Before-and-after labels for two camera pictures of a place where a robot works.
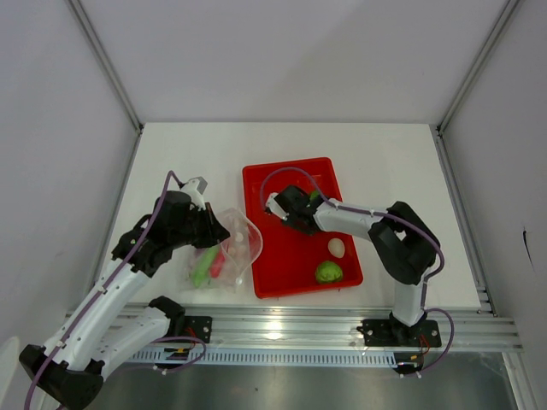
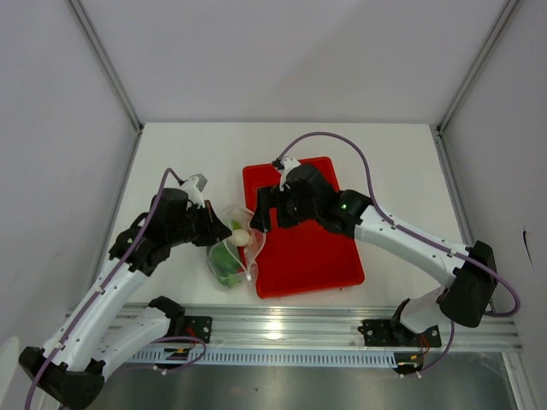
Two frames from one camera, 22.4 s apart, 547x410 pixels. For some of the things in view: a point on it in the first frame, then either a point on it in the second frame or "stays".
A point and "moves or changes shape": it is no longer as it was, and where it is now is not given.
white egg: (336, 247) -> (241, 237)
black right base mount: (389, 332) stays
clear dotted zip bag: (219, 268) moves or changes shape
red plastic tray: (284, 257) stays
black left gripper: (214, 233) stays
